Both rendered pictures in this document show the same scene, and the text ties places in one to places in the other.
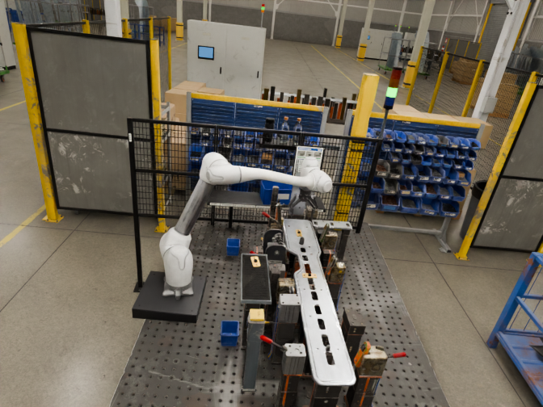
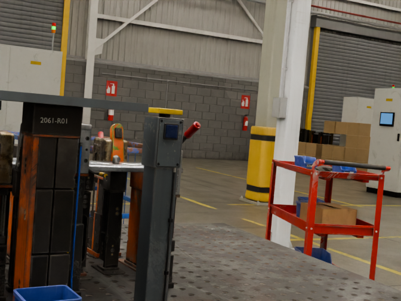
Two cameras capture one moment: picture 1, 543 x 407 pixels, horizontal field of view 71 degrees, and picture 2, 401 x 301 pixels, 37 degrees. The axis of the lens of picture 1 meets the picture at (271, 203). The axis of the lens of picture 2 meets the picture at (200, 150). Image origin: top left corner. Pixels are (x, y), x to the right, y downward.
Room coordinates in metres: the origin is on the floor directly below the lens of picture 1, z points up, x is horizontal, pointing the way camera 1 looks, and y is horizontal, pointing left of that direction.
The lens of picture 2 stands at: (1.75, 1.28, 1.14)
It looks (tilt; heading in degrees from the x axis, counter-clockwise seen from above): 3 degrees down; 245
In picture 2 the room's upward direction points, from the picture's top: 5 degrees clockwise
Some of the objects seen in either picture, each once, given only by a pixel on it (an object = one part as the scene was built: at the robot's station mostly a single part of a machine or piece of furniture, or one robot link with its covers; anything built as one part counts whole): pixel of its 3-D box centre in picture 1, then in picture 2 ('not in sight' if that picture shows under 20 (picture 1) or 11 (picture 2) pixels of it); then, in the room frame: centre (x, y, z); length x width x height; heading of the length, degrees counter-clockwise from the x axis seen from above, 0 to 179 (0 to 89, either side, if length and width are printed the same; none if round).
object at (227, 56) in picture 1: (225, 63); not in sight; (8.68, 1.35, 1.22); 1.60 x 0.54 x 2.45; 93
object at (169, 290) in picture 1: (178, 285); not in sight; (1.81, 0.51, 0.79); 0.22 x 0.18 x 0.06; 14
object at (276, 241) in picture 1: (271, 270); not in sight; (1.85, -0.05, 0.94); 0.18 x 0.13 x 0.49; 7
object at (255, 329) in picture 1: (252, 353); (157, 213); (1.25, 0.01, 0.92); 0.08 x 0.08 x 0.44; 7
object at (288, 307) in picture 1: (284, 329); (63, 208); (1.43, -0.14, 0.90); 0.13 x 0.10 x 0.41; 97
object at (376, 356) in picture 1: (365, 379); (105, 196); (1.21, -0.52, 0.88); 0.15 x 0.11 x 0.36; 97
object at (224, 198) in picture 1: (267, 200); not in sight; (2.64, 0.04, 1.01); 0.90 x 0.22 x 0.03; 97
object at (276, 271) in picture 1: (271, 299); not in sight; (1.65, -0.07, 0.90); 0.05 x 0.05 x 0.40; 7
